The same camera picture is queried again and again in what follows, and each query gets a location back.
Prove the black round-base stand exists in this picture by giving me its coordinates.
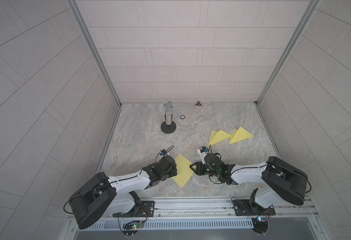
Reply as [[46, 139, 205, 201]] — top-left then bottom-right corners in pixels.
[[161, 101, 176, 134]]

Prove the circuit board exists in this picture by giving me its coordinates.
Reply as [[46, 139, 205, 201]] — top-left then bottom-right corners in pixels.
[[251, 217, 268, 235], [122, 221, 142, 238]]

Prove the metal corner profile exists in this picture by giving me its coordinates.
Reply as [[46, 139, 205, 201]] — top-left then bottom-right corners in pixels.
[[67, 0, 122, 109], [254, 0, 321, 108]]

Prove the aluminium rail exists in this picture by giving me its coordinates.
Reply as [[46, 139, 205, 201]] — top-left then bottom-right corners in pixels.
[[69, 196, 318, 221]]

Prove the metal corner profile left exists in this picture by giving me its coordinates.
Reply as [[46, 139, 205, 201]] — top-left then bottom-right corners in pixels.
[[67, 0, 122, 109]]

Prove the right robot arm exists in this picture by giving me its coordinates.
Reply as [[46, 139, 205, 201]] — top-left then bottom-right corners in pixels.
[[190, 149, 311, 209]]

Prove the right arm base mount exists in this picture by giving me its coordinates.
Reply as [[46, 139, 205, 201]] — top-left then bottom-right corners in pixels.
[[231, 188, 275, 218]]

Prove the yellow square paper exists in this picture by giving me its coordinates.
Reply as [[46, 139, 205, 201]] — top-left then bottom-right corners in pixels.
[[208, 130, 231, 146]]

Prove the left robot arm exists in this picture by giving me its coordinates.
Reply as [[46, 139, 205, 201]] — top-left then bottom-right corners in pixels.
[[68, 155, 177, 230]]

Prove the right circuit board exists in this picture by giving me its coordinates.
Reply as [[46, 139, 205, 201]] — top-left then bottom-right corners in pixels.
[[251, 217, 268, 235]]

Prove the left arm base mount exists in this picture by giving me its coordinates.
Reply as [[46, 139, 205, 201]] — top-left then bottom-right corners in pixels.
[[112, 191, 156, 218]]

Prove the left circuit board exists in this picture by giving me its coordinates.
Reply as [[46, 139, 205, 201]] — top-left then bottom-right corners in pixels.
[[122, 221, 142, 238]]

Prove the metal corner profile right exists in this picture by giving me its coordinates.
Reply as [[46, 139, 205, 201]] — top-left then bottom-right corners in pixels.
[[254, 0, 321, 108]]

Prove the vent grille strip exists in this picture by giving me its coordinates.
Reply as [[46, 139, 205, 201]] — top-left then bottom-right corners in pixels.
[[85, 219, 254, 231]]

